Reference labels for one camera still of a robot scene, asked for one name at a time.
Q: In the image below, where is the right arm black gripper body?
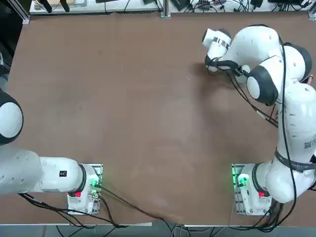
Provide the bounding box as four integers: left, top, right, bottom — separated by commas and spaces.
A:
205, 56, 220, 73

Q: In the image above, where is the black ribbed power supply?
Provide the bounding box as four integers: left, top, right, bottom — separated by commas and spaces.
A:
172, 0, 193, 11

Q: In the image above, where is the tan cardboard piece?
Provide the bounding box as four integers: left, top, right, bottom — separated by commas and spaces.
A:
49, 0, 87, 7

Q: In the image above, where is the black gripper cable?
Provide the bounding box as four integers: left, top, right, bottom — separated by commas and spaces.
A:
205, 57, 279, 127

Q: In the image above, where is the aluminium frame post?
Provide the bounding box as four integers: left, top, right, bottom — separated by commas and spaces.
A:
160, 0, 171, 18

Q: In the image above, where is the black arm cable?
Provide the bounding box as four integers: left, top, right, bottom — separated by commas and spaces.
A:
256, 34, 299, 233

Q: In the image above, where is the black power cable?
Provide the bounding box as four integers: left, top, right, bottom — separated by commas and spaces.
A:
100, 186, 175, 224

